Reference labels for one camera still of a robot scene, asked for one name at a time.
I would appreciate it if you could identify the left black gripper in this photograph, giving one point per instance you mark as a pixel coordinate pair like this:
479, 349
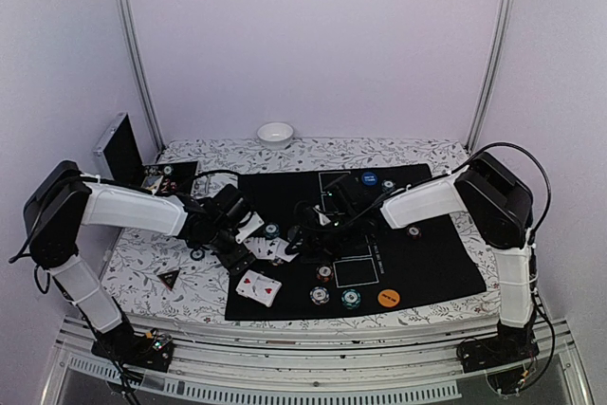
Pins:
237, 262

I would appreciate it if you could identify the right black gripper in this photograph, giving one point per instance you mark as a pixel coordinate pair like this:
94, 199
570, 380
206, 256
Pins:
310, 230

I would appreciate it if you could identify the green poker chip stack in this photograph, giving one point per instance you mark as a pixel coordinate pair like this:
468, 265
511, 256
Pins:
197, 255

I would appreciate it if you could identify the red chip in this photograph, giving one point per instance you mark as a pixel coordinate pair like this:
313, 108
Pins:
324, 273
413, 231

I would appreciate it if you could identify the blue small blind button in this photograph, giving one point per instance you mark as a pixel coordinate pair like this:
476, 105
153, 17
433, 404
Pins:
369, 179

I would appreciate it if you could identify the white chip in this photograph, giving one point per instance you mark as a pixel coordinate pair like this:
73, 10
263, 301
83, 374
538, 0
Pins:
319, 295

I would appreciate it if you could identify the orange big blind button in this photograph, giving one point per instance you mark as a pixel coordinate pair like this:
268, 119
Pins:
388, 298

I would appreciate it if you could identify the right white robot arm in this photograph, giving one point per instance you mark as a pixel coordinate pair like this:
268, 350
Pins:
497, 201

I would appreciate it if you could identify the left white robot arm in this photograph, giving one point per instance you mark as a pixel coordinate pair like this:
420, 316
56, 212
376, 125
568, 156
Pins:
69, 207

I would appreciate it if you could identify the black triangular marker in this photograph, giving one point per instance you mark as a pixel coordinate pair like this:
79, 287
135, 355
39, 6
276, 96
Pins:
169, 278

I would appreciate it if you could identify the black poker mat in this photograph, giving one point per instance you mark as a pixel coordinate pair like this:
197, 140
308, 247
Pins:
432, 269

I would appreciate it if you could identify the white ceramic bowl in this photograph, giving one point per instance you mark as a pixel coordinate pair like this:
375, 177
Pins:
275, 135

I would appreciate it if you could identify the silver poker chip case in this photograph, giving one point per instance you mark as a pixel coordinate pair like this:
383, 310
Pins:
119, 159

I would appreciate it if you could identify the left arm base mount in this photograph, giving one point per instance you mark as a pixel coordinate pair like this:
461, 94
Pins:
151, 351

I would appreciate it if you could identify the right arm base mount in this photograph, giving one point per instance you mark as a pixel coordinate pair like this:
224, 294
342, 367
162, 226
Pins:
509, 345

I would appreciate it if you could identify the left aluminium frame post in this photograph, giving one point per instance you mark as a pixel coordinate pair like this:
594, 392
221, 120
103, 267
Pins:
128, 25

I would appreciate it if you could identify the aluminium frame post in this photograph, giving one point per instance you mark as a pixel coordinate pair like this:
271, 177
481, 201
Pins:
128, 25
494, 58

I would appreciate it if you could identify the right aluminium frame post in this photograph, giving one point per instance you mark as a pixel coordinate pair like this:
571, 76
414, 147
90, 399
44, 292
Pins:
494, 58

